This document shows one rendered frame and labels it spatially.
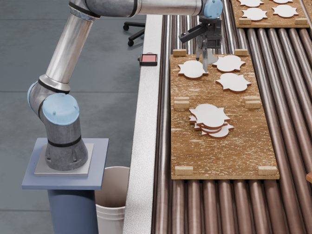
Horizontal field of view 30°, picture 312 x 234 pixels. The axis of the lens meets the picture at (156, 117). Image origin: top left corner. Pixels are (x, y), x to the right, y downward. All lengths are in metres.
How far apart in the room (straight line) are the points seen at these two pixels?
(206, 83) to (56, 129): 0.71
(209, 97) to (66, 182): 0.67
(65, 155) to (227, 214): 0.59
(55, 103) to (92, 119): 1.88
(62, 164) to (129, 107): 1.95
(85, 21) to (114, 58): 2.54
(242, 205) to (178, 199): 0.20
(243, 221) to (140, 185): 0.35
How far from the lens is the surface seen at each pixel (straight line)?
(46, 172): 2.03
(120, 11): 1.90
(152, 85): 2.40
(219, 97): 2.28
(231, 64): 2.49
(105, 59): 4.53
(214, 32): 2.31
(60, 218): 2.18
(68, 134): 1.97
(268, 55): 2.64
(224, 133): 2.07
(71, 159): 2.01
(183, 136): 2.06
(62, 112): 1.93
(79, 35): 2.01
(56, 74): 2.04
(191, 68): 2.45
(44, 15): 5.35
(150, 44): 2.71
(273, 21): 2.92
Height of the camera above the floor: 2.16
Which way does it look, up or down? 34 degrees down
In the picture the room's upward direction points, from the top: 1 degrees counter-clockwise
